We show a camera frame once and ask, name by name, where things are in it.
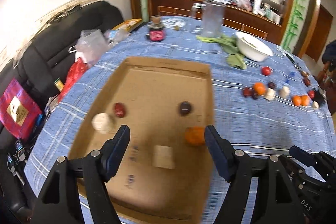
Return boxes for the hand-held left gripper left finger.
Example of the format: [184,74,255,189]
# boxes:
[33,124,131,224]

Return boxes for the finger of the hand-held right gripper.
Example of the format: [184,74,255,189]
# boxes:
[289,146,319,172]
[319,151,336,178]

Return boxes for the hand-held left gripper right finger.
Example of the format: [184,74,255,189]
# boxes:
[204,125,305,224]

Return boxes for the porous white sugarcane chunk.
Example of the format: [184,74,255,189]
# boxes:
[153,145,176,169]

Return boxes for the dark purple plum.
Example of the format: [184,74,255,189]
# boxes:
[178,101,193,117]

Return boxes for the shallow cardboard box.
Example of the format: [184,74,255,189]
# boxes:
[68,56,214,224]

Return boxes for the blue plaid tablecloth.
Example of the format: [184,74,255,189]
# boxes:
[24,15,335,224]

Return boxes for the blue pen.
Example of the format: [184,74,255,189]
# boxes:
[283,71,296,85]

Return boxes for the red plastic bag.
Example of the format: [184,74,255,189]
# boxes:
[58,58,88,102]

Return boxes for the black keys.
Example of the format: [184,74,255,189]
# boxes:
[285,52,302,69]

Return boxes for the green leafy vegetable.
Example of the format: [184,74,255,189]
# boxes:
[197,34,247,69]

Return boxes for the dark hanging clothes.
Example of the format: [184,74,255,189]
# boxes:
[322,40,336,75]

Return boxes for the crumpled clear plastic bag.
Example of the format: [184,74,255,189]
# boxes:
[69,28,111,67]

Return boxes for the red gift bag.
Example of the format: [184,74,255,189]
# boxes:
[0,79,42,140]

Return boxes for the white bowl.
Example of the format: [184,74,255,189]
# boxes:
[235,31,274,62]

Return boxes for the small clear plastic packet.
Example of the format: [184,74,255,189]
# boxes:
[104,29,130,44]

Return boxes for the red label jar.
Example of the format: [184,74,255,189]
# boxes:
[149,16,166,42]

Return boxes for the brown wooden door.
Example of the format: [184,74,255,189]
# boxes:
[306,2,334,62]

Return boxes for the yellow packet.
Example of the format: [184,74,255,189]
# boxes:
[112,19,143,31]

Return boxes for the wooden chair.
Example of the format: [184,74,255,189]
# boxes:
[223,21,268,40]
[157,6,202,18]

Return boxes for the black sofa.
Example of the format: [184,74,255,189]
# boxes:
[0,0,125,224]

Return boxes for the clear plastic pitcher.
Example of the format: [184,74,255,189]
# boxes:
[191,1,226,38]

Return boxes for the wooden counter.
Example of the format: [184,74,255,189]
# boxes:
[146,0,282,38]

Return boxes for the white carton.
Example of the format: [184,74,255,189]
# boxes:
[252,0,264,14]

